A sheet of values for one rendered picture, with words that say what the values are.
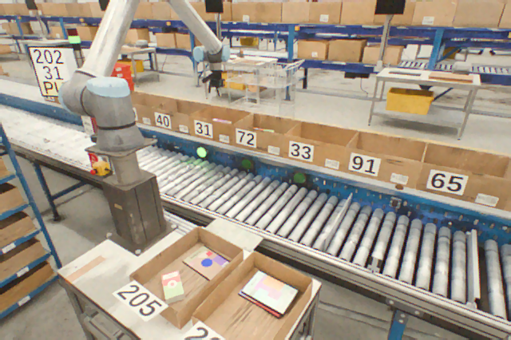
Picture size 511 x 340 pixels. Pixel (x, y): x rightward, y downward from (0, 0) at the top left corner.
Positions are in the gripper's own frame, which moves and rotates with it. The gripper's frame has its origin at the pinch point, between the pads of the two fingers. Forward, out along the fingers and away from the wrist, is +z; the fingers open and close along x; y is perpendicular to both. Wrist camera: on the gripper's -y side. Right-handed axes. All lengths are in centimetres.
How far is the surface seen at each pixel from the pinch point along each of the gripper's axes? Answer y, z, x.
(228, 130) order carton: 16.5, 18.3, -8.0
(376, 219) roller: 124, 42, -27
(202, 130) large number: -7.0, 23.0, -8.3
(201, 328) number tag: 88, 31, -129
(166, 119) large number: -42.4, 20.8, -8.3
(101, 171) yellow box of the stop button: -37, 34, -74
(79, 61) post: -40, -31, -68
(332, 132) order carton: 82, 17, 21
